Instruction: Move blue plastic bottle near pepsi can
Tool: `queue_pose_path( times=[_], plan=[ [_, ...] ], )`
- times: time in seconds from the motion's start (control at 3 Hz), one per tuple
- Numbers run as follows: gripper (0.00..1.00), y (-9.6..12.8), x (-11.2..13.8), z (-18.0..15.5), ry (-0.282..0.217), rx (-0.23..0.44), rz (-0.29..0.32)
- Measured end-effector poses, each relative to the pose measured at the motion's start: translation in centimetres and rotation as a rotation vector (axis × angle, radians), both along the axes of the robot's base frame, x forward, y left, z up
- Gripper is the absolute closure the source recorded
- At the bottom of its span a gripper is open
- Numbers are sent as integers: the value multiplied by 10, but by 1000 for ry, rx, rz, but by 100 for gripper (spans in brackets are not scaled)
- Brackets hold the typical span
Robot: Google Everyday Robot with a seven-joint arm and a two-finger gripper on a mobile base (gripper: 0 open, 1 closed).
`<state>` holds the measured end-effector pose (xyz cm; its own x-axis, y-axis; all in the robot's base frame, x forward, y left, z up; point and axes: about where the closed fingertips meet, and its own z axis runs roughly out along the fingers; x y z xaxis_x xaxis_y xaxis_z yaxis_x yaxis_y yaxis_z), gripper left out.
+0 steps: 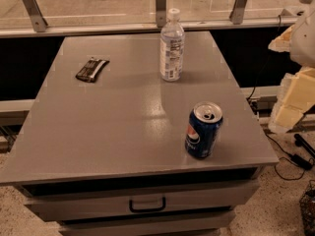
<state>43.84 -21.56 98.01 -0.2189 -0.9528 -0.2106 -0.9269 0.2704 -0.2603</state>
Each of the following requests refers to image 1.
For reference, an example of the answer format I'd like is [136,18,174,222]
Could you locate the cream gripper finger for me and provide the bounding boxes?
[268,26,293,52]
[268,67,315,134]

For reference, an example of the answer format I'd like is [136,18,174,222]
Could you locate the clear plastic water bottle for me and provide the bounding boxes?
[159,8,185,82]

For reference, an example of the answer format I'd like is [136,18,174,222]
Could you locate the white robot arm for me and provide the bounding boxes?
[268,0,315,133]

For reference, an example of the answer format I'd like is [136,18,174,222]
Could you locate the blue pepsi can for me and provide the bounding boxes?
[185,101,223,159]

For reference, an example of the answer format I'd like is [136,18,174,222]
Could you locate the black rod on floor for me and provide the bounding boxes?
[294,134,315,158]

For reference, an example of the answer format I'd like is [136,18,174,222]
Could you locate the black snack wrapper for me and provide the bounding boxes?
[75,57,109,83]

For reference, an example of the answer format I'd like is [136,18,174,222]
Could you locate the grey drawer cabinet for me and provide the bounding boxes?
[0,31,278,236]

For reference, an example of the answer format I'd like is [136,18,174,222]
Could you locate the right metal bracket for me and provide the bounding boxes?
[229,0,248,25]

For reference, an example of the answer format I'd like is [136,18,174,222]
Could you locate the metal bracket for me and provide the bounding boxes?
[22,0,48,32]
[229,0,248,25]
[156,0,166,28]

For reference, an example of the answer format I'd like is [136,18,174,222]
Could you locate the black power adapter cable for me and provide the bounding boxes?
[246,15,314,181]

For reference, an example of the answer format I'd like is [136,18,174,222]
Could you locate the black wire basket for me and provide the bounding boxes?
[299,180,315,236]

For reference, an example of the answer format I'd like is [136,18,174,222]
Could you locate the middle metal bracket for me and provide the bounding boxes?
[156,0,166,28]

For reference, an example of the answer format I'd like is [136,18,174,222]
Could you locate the black drawer handle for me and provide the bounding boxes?
[129,197,166,213]

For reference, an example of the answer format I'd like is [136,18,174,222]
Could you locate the left metal bracket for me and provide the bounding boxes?
[22,0,48,32]

